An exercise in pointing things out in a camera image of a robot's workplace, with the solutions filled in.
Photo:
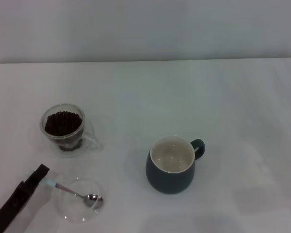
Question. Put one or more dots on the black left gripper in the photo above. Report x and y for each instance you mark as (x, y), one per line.
(9, 208)

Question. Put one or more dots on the clear double-wall glass cup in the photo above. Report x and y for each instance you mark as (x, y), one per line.
(51, 146)

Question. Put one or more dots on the clear glass saucer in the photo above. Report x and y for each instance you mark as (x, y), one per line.
(75, 211)

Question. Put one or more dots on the dark teal ceramic mug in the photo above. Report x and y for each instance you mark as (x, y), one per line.
(167, 182)

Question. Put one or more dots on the coffee beans heap in glass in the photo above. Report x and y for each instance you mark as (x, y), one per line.
(63, 123)

